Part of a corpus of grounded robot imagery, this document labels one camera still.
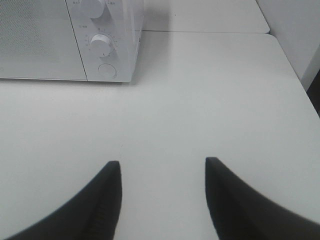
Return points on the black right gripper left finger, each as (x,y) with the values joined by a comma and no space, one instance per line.
(92,214)

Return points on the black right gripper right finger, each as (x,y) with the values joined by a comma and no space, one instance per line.
(239,212)

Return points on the round white door button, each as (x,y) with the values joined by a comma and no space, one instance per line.
(107,70)

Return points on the white timer knob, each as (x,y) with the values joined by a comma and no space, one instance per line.
(100,45)

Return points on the white microwave door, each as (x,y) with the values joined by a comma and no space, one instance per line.
(37,41)

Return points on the white microwave oven body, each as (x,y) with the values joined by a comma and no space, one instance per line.
(121,21)

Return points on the white partition panel right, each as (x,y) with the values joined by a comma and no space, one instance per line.
(296,25)

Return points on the upper white power knob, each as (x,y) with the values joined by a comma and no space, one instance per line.
(93,8)

